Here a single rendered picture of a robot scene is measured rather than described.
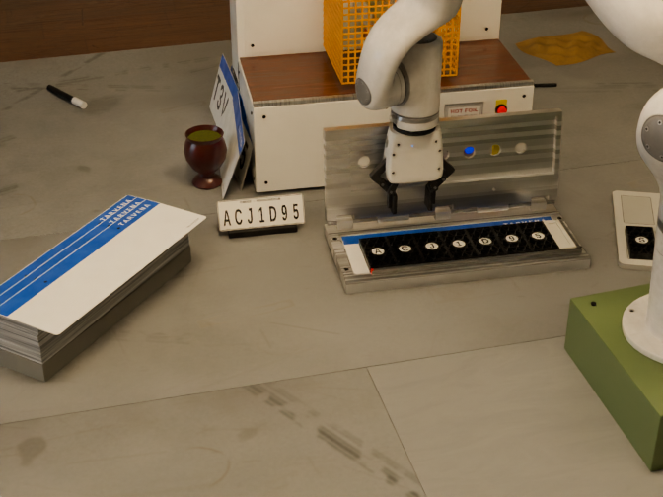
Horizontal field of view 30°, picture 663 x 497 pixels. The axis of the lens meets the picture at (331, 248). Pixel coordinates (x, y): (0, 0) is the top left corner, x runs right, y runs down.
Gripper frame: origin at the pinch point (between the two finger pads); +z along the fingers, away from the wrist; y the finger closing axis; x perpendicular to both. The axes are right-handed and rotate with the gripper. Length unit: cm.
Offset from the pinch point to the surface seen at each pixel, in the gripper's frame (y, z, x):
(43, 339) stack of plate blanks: -65, 1, -29
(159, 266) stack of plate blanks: -45.9, 4.4, -6.6
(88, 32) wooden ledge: -55, 9, 114
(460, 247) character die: 6.9, 5.0, -9.1
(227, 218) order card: -32.4, 5.1, 8.7
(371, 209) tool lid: -6.6, 2.7, 2.9
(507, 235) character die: 16.4, 5.0, -6.8
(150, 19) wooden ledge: -39, 9, 120
